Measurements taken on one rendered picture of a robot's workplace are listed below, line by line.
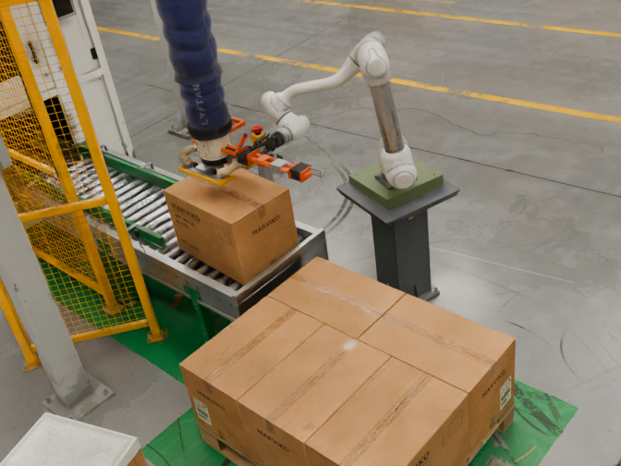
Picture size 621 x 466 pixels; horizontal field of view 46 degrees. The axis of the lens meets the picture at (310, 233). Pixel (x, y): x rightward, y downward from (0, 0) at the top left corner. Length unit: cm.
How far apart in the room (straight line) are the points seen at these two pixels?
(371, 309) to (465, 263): 129
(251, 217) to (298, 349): 73
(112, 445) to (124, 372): 184
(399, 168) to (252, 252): 87
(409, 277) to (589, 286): 107
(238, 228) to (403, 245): 101
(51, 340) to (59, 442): 140
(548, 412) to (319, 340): 120
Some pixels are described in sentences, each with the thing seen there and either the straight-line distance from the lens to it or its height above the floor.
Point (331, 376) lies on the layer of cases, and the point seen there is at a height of 54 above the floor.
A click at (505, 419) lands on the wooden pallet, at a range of 369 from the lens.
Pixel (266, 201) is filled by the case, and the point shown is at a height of 95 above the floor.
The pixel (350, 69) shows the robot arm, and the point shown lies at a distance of 369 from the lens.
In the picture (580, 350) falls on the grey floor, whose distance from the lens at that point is 419.
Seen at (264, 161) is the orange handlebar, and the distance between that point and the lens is 354.
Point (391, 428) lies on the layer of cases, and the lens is 306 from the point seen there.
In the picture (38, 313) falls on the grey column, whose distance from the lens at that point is 394.
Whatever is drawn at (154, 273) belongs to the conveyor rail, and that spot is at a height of 46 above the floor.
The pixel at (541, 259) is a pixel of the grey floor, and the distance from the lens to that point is 480.
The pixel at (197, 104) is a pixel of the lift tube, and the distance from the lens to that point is 362.
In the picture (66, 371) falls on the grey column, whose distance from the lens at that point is 419.
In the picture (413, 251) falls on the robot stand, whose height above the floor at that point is 38.
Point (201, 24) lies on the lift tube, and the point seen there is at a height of 186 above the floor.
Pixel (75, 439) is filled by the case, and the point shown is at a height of 102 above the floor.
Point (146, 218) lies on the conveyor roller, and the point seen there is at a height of 55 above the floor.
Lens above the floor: 287
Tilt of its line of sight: 34 degrees down
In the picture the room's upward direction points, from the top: 9 degrees counter-clockwise
